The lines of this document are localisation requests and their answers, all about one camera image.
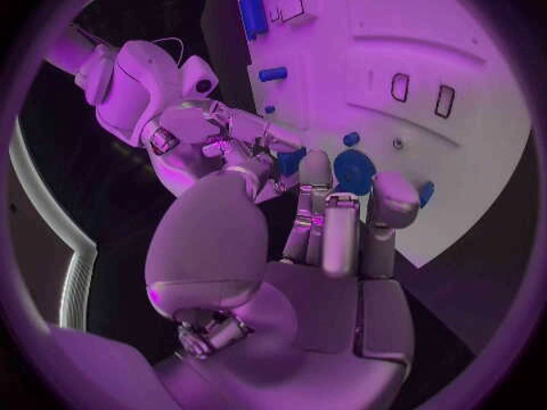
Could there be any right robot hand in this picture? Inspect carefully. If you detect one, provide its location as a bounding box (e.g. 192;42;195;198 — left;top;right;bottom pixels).
144;98;308;206

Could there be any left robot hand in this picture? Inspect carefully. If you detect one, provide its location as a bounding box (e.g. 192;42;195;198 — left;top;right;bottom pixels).
144;149;423;410

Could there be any blue block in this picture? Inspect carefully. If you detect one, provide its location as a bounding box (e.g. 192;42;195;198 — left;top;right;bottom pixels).
274;146;309;176

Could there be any white task board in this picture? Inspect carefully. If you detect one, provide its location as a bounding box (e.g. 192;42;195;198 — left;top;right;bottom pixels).
233;0;537;270

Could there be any short blue cylinder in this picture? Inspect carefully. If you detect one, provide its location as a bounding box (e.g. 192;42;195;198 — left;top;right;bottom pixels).
257;66;290;83

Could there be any blue gear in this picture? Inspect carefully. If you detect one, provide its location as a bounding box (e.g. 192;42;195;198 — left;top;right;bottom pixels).
333;149;378;197

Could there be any blue plug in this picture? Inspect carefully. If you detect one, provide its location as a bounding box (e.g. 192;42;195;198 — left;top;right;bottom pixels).
417;180;437;210

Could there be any white cable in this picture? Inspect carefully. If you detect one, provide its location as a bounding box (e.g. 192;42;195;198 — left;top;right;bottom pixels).
150;36;191;63

